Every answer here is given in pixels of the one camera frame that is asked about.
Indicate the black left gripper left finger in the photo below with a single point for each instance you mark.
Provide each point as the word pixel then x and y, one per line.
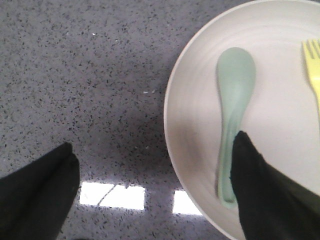
pixel 36 199

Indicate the beige round plate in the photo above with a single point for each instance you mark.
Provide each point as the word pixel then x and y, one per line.
pixel 281 118

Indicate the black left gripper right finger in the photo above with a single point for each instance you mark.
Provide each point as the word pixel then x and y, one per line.
pixel 271 206

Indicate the sage green spoon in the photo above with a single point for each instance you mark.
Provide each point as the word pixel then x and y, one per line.
pixel 236 77

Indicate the yellow plastic fork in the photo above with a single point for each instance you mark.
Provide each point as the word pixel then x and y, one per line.
pixel 311 52

